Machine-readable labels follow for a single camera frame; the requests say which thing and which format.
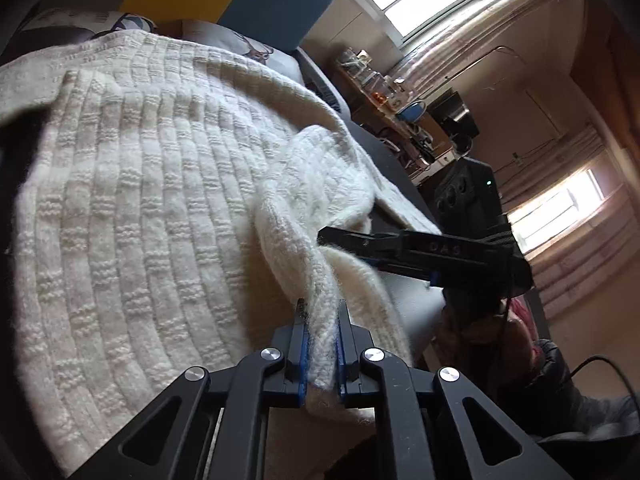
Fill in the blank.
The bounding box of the black cable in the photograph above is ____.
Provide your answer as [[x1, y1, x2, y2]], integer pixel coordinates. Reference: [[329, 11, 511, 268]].
[[567, 355, 640, 406]]

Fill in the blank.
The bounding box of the person's right hand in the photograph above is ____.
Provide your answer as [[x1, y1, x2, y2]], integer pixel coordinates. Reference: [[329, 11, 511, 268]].
[[435, 310, 538, 391]]

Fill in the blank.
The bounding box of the grey deer print pillow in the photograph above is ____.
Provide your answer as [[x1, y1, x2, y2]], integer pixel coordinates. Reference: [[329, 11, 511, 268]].
[[180, 20, 306, 86]]

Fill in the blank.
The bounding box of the black padded massage bed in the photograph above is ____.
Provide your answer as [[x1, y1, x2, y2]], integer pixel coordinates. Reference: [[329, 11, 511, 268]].
[[0, 25, 451, 480]]

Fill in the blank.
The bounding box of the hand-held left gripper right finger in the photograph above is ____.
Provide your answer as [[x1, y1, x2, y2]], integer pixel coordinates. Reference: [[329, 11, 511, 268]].
[[336, 300, 573, 480]]

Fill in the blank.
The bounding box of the bear print pillow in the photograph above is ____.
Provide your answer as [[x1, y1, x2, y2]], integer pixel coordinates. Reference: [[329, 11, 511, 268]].
[[22, 7, 158, 36]]

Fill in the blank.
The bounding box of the grey yellow blue sofa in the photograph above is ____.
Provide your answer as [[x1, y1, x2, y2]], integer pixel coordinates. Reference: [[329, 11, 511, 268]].
[[30, 0, 351, 121]]

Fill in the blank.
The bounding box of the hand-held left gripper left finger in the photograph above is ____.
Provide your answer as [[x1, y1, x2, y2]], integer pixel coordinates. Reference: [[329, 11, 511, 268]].
[[67, 299, 307, 480]]

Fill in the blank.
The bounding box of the wooden side desk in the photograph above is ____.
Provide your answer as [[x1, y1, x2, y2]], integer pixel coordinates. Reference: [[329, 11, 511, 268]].
[[330, 47, 461, 181]]

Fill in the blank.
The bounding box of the small bright window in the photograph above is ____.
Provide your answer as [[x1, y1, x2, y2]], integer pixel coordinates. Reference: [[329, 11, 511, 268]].
[[507, 167, 603, 256]]

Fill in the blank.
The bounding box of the pink cloth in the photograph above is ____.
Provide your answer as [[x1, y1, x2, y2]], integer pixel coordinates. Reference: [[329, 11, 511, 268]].
[[510, 300, 541, 341]]

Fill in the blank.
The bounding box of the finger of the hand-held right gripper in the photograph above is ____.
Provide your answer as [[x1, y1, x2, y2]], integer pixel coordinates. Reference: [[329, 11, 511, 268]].
[[317, 226, 403, 263], [365, 257, 441, 287]]

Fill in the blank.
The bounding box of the black monitor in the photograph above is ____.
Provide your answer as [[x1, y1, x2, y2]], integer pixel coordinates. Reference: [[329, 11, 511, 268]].
[[427, 87, 481, 138]]

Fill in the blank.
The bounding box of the blue round mirror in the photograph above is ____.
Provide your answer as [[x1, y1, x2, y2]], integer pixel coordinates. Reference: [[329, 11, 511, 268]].
[[395, 100, 428, 123]]

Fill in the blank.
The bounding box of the row of clear containers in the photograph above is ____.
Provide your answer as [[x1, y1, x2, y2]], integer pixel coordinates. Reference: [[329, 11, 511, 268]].
[[336, 47, 401, 101]]

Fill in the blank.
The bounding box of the cream knit sweater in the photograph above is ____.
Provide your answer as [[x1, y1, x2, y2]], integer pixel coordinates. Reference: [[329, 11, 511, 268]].
[[0, 29, 443, 478]]

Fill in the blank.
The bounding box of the pale sheer curtain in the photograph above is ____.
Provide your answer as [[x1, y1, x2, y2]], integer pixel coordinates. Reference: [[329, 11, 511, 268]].
[[400, 0, 586, 106], [500, 125, 640, 321]]

